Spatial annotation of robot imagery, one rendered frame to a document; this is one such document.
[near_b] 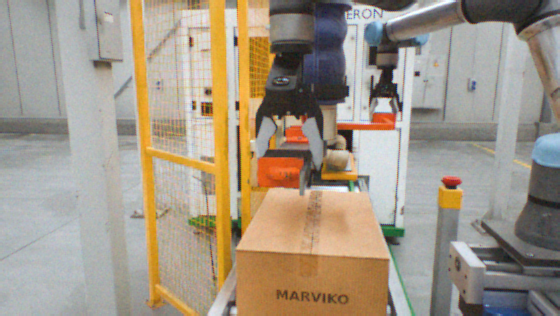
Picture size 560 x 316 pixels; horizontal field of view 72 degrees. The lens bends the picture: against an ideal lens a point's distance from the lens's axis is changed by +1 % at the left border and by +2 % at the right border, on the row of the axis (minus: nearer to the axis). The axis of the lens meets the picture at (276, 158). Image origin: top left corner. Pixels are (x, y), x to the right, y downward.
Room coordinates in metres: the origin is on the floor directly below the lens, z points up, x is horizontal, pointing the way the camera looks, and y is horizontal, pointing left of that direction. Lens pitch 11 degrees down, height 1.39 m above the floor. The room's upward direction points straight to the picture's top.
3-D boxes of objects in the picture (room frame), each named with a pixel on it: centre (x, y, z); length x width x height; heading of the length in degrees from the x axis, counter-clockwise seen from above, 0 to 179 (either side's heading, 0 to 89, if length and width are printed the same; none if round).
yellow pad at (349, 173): (1.22, -0.20, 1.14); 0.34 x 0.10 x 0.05; 171
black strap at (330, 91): (1.24, -0.11, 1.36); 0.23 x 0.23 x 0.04
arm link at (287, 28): (0.66, -0.02, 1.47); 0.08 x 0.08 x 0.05
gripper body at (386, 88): (1.47, -0.41, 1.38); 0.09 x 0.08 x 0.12; 172
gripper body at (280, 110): (0.67, -0.03, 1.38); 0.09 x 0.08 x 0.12; 171
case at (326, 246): (1.23, -0.13, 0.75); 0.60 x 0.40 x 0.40; 172
